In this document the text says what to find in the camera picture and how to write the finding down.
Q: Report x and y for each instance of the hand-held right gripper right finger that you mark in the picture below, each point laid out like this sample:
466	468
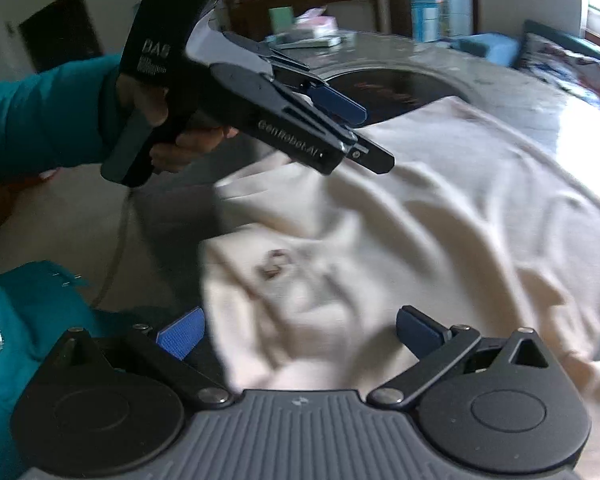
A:
419	329

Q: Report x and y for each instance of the cream shirt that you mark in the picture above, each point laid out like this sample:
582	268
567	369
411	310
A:
405	240

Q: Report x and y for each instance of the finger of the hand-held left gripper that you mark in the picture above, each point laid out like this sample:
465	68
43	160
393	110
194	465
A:
375	160
340	102

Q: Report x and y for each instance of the blue stool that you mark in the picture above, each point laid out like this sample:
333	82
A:
487	49

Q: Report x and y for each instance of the butterfly print cushion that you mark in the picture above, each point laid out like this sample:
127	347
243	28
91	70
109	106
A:
560	67

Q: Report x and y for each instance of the flat white box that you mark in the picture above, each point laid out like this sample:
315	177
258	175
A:
305	40

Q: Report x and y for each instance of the person's teal jacket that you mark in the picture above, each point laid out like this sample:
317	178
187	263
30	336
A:
15	305

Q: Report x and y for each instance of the dark teal sofa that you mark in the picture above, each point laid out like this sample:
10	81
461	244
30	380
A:
555	32

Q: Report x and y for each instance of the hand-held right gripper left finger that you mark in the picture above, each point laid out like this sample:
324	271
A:
182	334

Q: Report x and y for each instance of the pink tissue pack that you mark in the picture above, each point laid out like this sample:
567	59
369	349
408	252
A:
316	24

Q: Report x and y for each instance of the blue and white cabinet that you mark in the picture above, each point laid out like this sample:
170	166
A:
426	15

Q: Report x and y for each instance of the person's left hand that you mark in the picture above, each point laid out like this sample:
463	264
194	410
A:
190	147

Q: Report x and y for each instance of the dark wall panel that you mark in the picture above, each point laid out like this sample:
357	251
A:
60	30

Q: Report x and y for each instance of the green box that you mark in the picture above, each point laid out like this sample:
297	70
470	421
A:
287	16

